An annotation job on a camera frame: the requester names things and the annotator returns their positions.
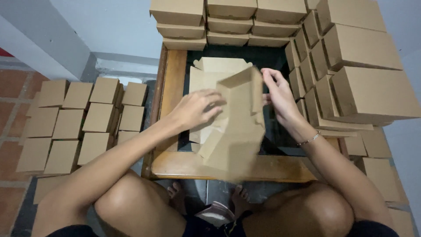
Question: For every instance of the person's foot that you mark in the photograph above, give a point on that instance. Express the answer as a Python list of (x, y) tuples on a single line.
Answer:
[(240, 199), (177, 197)]

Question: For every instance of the rows of assembled cardboard boxes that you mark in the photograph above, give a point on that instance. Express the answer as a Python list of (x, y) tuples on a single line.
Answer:
[(95, 118)]

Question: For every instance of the person's leg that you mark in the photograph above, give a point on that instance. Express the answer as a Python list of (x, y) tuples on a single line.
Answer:
[(302, 210), (131, 207)]

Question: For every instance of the person's left leg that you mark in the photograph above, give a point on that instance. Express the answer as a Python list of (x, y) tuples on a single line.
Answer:
[(131, 207)]

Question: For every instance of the person's left foot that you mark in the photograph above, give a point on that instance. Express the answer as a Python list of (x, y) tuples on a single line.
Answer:
[(177, 197)]

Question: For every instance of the person's left fingers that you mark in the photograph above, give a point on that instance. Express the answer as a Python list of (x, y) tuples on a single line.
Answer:
[(212, 102)]

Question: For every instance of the pile of flat cardboard blanks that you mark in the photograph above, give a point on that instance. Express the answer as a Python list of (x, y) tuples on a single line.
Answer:
[(205, 77)]

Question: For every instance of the wooden table with glass top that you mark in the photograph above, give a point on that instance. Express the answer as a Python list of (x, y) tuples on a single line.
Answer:
[(171, 98)]

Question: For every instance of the stack of assembled cardboard boxes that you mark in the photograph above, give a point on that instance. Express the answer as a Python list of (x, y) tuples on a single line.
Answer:
[(358, 49)]

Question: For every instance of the person's left hand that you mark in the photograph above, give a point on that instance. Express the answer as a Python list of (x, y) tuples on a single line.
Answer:
[(189, 110)]

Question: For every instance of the pink and white slipper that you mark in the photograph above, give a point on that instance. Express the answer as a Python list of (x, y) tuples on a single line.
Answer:
[(215, 213)]

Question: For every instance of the person's right foot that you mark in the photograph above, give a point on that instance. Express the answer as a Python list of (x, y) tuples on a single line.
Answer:
[(240, 199)]

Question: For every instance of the person's right leg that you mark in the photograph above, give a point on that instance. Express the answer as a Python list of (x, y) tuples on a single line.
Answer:
[(302, 210)]

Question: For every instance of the person's right hand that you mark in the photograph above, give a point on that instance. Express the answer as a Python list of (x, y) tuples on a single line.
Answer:
[(283, 98)]

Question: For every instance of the half-folded brown cardboard box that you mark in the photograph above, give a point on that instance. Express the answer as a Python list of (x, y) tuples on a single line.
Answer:
[(236, 131)]

